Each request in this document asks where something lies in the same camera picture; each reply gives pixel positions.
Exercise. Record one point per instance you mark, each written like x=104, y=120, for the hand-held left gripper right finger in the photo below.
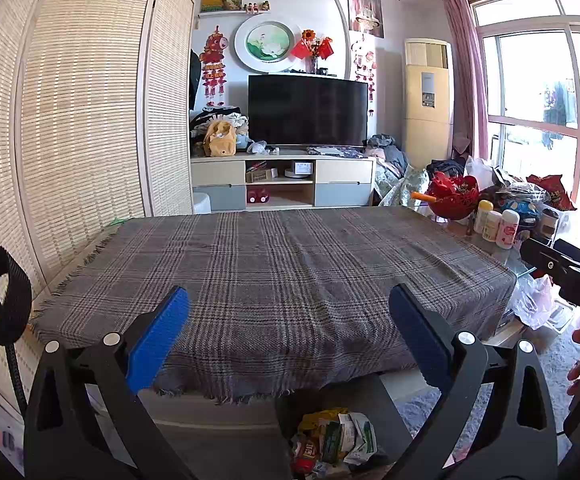
x=417, y=337

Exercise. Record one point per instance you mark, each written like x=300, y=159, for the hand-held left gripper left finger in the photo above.
x=157, y=337

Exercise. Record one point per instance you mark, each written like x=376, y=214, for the black waste bin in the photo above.
x=390, y=410

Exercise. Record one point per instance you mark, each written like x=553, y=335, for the silver foil bag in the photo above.
x=362, y=437

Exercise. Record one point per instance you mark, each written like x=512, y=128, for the yellow paper bag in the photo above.
x=320, y=419

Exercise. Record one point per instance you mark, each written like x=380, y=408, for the red wrapper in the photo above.
x=305, y=455

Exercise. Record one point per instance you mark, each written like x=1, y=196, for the clear storage box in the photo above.
x=562, y=317

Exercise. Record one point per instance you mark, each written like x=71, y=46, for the brown paper cup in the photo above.
x=547, y=222

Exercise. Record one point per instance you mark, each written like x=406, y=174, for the large white plastic bag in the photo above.
x=532, y=305

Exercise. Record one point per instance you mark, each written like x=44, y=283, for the white bottle pink label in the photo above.
x=507, y=230

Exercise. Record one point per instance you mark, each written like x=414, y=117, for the blue snack bag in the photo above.
x=520, y=208

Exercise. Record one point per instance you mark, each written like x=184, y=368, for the small white bottle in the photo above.
x=491, y=227

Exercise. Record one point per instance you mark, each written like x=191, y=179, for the red snack bag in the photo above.
x=555, y=192

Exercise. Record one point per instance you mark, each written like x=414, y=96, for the cream bottle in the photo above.
x=482, y=217

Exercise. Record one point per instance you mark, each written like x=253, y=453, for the red openwork basket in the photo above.
x=452, y=205

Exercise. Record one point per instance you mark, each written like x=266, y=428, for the pile of plastic bags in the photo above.
x=477, y=167

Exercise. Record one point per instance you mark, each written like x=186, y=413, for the grey plaid tablecloth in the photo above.
x=280, y=270

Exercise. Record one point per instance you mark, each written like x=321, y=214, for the white stool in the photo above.
x=202, y=202

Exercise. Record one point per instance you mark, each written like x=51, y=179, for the green patterned sheet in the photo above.
x=405, y=185

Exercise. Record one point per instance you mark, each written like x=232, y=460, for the cream standing air conditioner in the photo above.
x=427, y=135

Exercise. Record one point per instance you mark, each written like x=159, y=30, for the large window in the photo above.
x=530, y=85

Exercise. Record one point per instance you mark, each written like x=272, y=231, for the television cabinet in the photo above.
x=342, y=170

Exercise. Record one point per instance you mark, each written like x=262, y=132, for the grey clothes pile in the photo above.
x=385, y=152

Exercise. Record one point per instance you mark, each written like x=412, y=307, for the small cardboard boxes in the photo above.
x=260, y=172

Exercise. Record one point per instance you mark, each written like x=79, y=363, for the folded dark cloth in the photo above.
x=335, y=150

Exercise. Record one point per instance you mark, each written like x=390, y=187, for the yellow plush backpack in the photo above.
x=220, y=140

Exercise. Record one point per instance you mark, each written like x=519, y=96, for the small white plastic bag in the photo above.
x=256, y=147

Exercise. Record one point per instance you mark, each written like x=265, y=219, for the pink curtain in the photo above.
x=465, y=60

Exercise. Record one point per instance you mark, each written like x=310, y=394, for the black white clothes pile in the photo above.
x=220, y=112

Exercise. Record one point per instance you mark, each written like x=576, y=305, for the bamboo folding screen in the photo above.
x=80, y=110

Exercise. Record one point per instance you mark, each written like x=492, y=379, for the black television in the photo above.
x=307, y=110

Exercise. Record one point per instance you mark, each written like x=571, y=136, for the black hanging jacket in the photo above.
x=193, y=80

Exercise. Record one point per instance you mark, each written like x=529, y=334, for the red hanging ornament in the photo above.
x=214, y=50
x=365, y=60

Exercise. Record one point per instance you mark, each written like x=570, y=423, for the dark red picture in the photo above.
x=365, y=12

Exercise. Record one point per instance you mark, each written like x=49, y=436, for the round decorative plate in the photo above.
x=267, y=42

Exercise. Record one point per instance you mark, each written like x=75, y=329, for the vase with artificial flowers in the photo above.
x=309, y=36

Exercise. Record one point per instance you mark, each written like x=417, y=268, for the row of small figurines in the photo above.
x=256, y=6

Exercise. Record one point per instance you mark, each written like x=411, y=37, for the white wall shelf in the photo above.
x=220, y=14

